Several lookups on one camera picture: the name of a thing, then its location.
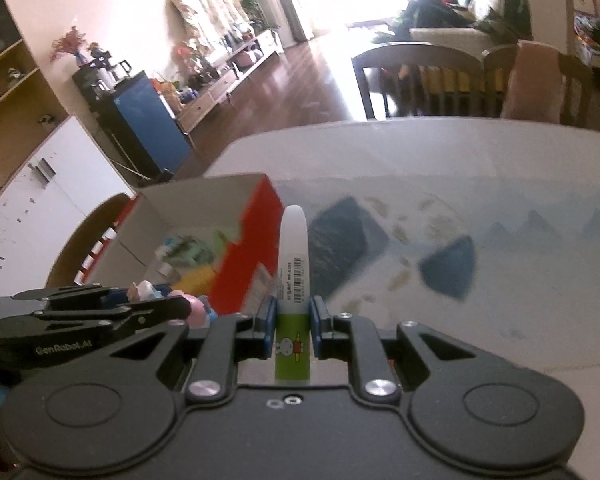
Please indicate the pink flower vase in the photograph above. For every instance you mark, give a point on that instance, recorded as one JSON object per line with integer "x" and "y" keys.
{"x": 70, "y": 42}

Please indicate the dark wooden dining chair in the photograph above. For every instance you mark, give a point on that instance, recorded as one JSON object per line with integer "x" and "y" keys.
{"x": 415, "y": 55}

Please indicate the yellow block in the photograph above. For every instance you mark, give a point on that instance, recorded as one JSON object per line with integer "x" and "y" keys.
{"x": 200, "y": 280}

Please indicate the hanging patterned quilt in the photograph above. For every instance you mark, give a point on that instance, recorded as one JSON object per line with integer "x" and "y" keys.
{"x": 205, "y": 5}

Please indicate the red cardboard shoe box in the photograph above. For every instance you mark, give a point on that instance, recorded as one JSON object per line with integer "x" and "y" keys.
{"x": 250, "y": 260}

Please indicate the pale green tape roll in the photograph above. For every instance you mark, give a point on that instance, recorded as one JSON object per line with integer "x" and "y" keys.
{"x": 180, "y": 251}

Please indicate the pink toy figure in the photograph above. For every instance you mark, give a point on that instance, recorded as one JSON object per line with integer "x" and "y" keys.
{"x": 195, "y": 307}

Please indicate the beige sofa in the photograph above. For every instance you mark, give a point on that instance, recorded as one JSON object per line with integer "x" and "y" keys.
{"x": 455, "y": 37}

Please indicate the low wooden TV stand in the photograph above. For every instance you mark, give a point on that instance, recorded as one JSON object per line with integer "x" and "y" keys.
{"x": 220, "y": 90}

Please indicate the pink towel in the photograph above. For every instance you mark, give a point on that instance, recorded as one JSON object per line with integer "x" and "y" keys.
{"x": 532, "y": 85}

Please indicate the white and green glue pen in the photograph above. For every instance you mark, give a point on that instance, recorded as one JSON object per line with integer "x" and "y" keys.
{"x": 292, "y": 260}

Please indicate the wooden open shelf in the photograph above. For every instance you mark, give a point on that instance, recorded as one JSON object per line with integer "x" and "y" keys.
{"x": 10, "y": 85}

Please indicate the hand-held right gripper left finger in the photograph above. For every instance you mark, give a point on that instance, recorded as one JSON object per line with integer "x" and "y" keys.
{"x": 268, "y": 327}

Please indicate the pink framed bed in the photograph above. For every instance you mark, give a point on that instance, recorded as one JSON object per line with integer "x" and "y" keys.
{"x": 597, "y": 25}

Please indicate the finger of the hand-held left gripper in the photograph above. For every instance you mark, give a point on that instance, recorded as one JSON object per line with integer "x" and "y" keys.
{"x": 130, "y": 312}
{"x": 70, "y": 292}

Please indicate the black cabinet with blue front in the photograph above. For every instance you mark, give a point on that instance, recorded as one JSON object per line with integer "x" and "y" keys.
{"x": 150, "y": 125}

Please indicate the printed blue table mat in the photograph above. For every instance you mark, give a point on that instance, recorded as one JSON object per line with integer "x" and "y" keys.
{"x": 505, "y": 270}

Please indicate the white cabinet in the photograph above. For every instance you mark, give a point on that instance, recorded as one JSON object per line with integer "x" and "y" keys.
{"x": 55, "y": 175}

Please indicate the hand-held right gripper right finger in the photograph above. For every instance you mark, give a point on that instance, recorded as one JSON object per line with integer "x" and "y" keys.
{"x": 317, "y": 327}

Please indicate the brown wooden dining chair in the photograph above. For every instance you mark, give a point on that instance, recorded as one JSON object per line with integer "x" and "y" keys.
{"x": 575, "y": 90}
{"x": 80, "y": 240}

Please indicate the glass kettle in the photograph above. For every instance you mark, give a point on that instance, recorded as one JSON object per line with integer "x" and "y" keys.
{"x": 121, "y": 69}

